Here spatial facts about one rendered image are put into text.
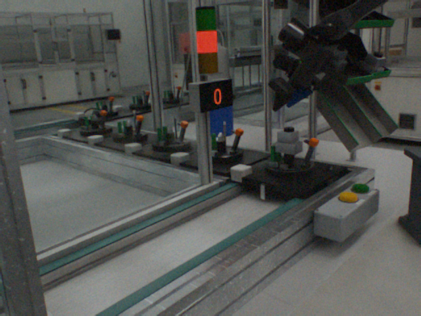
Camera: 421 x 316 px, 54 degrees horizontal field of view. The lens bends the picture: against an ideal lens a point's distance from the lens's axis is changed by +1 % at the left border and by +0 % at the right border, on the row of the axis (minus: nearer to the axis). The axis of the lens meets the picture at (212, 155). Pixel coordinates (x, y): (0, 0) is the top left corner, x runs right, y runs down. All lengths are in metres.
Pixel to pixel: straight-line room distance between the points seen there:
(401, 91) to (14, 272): 5.07
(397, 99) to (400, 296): 4.55
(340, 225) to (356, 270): 0.10
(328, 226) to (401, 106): 4.44
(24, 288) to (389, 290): 0.67
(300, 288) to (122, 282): 0.34
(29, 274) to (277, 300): 0.50
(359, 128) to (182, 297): 0.93
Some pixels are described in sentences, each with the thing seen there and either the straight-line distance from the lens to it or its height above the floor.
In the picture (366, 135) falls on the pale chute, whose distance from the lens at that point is 1.43.
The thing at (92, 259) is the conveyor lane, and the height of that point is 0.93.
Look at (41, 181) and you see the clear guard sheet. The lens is 0.85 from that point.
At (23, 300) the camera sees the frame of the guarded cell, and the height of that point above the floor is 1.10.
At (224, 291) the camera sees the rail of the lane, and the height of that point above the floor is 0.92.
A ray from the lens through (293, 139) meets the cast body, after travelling 1.15.
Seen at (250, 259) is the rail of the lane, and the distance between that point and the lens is 0.79.
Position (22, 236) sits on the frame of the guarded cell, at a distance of 0.44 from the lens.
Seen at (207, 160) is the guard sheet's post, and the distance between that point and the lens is 1.11.
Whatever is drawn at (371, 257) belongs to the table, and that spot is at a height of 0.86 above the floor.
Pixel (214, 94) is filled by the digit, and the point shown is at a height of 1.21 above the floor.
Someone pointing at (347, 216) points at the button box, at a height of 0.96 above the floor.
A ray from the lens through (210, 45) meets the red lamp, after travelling 1.03.
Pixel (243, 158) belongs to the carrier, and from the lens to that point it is 1.32.
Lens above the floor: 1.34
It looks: 16 degrees down
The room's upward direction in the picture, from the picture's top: 3 degrees counter-clockwise
